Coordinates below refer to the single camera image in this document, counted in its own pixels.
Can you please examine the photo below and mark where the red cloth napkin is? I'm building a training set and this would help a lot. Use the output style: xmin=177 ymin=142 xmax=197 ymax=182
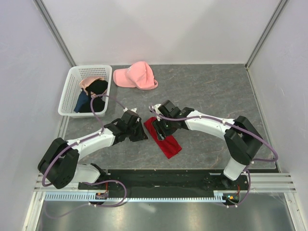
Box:
xmin=143 ymin=117 xmax=182 ymax=159

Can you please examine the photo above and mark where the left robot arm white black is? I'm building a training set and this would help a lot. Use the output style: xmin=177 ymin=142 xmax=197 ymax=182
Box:
xmin=38 ymin=108 xmax=148 ymax=189

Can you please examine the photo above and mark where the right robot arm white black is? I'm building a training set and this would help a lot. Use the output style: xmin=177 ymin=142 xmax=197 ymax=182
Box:
xmin=149 ymin=100 xmax=262 ymax=190

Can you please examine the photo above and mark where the black cloth in basket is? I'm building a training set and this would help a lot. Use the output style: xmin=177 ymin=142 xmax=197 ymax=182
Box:
xmin=79 ymin=80 xmax=108 ymax=113

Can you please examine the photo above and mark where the pink baseball cap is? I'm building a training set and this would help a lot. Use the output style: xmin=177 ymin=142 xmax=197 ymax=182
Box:
xmin=113 ymin=61 xmax=158 ymax=90

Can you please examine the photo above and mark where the navy blue cloth in basket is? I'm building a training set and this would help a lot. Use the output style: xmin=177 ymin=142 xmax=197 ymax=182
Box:
xmin=74 ymin=91 xmax=88 ymax=113

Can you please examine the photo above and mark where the white plastic basket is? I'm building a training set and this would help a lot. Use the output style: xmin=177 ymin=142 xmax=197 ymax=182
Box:
xmin=58 ymin=64 xmax=113 ymax=118

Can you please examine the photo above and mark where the pink cloth in basket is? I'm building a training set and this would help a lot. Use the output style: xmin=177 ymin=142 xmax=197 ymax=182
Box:
xmin=79 ymin=76 xmax=104 ymax=89

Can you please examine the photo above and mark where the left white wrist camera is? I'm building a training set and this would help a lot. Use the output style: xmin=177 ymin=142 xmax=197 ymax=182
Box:
xmin=123 ymin=107 xmax=138 ymax=116

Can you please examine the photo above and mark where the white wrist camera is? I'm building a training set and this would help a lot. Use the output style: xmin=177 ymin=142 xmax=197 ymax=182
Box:
xmin=123 ymin=107 xmax=138 ymax=116
xmin=149 ymin=104 xmax=163 ymax=121

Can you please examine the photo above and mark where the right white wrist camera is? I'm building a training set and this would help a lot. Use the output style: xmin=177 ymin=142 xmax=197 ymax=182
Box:
xmin=149 ymin=104 xmax=163 ymax=121

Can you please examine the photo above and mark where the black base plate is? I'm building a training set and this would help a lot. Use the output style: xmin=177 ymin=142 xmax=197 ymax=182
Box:
xmin=78 ymin=169 xmax=249 ymax=197

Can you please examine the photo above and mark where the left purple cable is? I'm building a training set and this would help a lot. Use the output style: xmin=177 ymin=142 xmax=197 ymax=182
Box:
xmin=42 ymin=94 xmax=128 ymax=218

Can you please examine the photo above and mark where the light blue cable duct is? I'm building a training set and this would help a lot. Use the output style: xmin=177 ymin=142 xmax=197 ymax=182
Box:
xmin=44 ymin=192 xmax=226 ymax=203

